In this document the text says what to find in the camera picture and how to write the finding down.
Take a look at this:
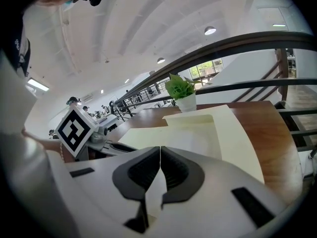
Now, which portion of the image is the person's black shirt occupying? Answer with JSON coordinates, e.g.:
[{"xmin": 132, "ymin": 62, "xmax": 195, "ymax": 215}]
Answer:
[{"xmin": 4, "ymin": 8, "xmax": 32, "ymax": 77}]

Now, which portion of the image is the cream paper sheet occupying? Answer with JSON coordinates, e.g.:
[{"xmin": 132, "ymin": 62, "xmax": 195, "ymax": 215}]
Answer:
[{"xmin": 118, "ymin": 105, "xmax": 265, "ymax": 184}]

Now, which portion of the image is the glass entrance door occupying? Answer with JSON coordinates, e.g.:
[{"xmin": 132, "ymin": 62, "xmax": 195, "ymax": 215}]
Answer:
[{"xmin": 188, "ymin": 59, "xmax": 224, "ymax": 80}]

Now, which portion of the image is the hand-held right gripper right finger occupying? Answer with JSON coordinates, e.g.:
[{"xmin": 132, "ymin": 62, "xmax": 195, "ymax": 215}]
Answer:
[{"xmin": 160, "ymin": 146, "xmax": 206, "ymax": 210}]

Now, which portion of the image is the rectangular ceiling light panel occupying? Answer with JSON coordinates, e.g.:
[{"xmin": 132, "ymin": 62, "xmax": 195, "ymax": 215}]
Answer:
[{"xmin": 26, "ymin": 77, "xmax": 50, "ymax": 92}]

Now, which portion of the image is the blue face mask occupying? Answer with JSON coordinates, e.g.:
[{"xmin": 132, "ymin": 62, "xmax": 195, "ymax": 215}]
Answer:
[{"xmin": 61, "ymin": 0, "xmax": 75, "ymax": 12}]

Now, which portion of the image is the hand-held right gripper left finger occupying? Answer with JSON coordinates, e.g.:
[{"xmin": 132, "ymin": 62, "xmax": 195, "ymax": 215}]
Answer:
[{"xmin": 112, "ymin": 146, "xmax": 161, "ymax": 234}]

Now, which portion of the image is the wooden table with hairpin legs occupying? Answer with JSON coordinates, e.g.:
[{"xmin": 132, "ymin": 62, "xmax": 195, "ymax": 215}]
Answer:
[{"xmin": 108, "ymin": 100, "xmax": 304, "ymax": 206}]

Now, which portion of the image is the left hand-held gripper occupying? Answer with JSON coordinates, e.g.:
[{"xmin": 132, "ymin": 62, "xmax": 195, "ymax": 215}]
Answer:
[{"xmin": 54, "ymin": 107, "xmax": 140, "ymax": 159}]

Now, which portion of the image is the person's left forearm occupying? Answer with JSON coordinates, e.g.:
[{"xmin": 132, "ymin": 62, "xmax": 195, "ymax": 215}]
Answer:
[{"xmin": 21, "ymin": 129, "xmax": 75, "ymax": 164}]

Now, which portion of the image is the green plant in white pot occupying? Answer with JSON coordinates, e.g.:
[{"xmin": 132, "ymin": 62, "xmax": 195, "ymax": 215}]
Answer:
[{"xmin": 164, "ymin": 73, "xmax": 213, "ymax": 113}]

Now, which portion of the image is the dark curved balcony railing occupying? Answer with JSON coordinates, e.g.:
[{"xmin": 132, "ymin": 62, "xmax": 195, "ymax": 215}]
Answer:
[{"xmin": 115, "ymin": 31, "xmax": 317, "ymax": 154}]

